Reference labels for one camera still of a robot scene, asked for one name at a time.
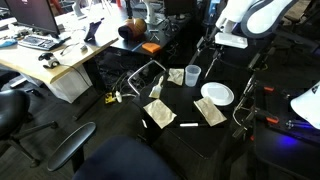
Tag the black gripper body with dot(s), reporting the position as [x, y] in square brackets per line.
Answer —
[210, 40]

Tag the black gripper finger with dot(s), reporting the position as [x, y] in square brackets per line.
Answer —
[196, 50]
[212, 65]

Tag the clear plastic measuring cup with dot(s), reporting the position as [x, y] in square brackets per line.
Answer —
[192, 76]

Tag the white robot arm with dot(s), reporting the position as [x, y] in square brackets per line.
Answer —
[266, 16]

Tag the white round plate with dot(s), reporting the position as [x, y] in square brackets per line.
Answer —
[217, 94]

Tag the black side desk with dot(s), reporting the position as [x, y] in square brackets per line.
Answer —
[166, 36]

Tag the small crumpled brown paper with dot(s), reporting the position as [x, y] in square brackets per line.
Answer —
[176, 76]

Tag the orange sponge block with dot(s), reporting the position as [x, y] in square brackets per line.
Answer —
[151, 47]

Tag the long crumpled brown paper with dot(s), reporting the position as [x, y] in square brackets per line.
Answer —
[210, 111]

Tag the pale wooden paint brush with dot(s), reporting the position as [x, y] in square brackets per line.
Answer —
[155, 90]

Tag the black and white marker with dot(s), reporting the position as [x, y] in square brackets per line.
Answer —
[189, 125]

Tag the wide crumpled brown paper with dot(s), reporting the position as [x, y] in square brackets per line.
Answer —
[160, 113]

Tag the white power plug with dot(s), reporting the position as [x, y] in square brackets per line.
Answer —
[118, 96]

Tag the yellow power strip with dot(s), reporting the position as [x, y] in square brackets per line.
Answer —
[109, 98]

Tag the dark tablet stand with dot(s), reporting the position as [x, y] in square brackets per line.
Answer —
[91, 30]

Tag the navy blue office chair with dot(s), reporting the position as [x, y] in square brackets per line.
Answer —
[123, 160]

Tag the black and white controller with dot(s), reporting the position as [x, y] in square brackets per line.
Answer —
[49, 60]

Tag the black computer keyboard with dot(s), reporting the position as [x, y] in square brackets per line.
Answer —
[40, 42]

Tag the grey chair armrest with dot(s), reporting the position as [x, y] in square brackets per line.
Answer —
[71, 146]

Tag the light wooden desk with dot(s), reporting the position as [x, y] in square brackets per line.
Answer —
[33, 61]

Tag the black computer monitor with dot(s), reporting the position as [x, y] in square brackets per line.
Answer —
[33, 15]

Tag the small blue object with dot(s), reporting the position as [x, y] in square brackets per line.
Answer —
[7, 42]

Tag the black saddle stool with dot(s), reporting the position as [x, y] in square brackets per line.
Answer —
[13, 110]

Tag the chrome tube frame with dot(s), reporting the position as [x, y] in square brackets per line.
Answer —
[133, 83]

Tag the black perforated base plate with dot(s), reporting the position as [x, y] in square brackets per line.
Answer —
[283, 106]

